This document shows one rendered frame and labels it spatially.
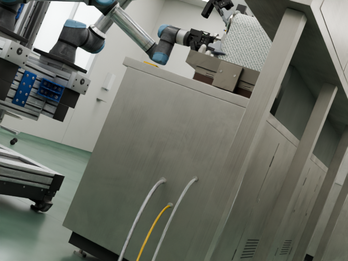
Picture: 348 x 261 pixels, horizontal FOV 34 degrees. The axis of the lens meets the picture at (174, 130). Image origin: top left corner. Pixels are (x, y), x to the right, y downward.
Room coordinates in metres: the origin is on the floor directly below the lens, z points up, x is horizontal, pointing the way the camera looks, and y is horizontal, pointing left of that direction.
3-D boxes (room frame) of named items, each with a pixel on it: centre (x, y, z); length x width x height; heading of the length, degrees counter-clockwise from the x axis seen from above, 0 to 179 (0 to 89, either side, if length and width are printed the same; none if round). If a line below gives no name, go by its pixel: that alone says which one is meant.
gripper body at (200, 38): (2.72, 0.05, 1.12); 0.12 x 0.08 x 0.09; 66
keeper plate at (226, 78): (2.41, -0.12, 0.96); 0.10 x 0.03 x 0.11; 66
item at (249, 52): (2.63, -0.17, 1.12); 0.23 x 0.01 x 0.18; 66
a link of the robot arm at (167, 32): (2.79, 0.19, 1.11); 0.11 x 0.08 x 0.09; 66
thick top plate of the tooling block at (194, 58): (2.50, -0.15, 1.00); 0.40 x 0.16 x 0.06; 66
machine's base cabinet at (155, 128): (3.57, -0.50, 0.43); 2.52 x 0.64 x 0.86; 156
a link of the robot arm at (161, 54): (2.80, 0.20, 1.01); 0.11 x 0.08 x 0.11; 14
